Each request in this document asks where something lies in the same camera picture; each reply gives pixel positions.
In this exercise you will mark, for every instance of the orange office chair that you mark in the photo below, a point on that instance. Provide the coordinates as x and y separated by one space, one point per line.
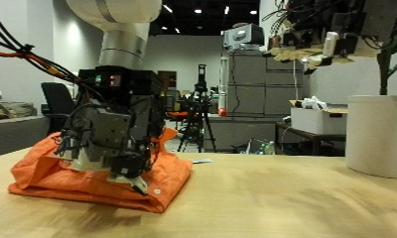
177 115

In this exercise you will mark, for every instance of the beige cushion pile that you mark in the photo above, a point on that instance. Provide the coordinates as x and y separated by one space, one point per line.
14 110

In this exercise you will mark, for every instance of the green leafy plant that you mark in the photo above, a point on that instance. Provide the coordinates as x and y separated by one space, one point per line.
384 76

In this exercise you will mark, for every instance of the brown door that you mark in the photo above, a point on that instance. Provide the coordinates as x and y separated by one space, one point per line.
168 77

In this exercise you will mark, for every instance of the small paper slip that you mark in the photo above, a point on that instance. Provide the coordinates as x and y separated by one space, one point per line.
203 161

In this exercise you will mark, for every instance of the tall grey metal cabinet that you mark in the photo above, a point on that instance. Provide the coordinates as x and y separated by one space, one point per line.
251 95

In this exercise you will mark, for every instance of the round ceiling light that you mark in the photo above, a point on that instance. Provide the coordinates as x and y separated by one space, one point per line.
197 11
253 12

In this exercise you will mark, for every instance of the black camera tripod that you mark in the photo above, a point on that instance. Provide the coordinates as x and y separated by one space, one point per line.
201 86

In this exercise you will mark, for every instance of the orange fabric shirt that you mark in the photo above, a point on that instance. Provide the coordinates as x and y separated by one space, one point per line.
39 178

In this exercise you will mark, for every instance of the low grey cabinet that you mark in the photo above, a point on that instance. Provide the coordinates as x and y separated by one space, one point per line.
233 132

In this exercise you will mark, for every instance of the black office chair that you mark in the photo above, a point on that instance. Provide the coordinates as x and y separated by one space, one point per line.
58 99

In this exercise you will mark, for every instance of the copper kettle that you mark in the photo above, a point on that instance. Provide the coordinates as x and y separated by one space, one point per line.
274 43

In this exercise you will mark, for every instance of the white cardboard box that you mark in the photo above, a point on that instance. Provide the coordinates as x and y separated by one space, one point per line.
317 122

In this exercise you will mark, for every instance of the white plant pot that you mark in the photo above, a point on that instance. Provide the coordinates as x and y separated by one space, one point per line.
378 139

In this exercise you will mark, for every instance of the grey box device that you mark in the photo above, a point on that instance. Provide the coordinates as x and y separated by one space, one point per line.
244 36

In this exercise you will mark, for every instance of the grey sofa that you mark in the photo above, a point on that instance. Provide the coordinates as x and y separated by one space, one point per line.
14 135

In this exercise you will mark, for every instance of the long ceiling light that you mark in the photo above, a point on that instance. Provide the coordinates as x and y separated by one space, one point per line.
167 8
227 10
176 30

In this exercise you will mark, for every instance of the small red ball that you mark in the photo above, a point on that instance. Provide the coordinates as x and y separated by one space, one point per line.
223 112

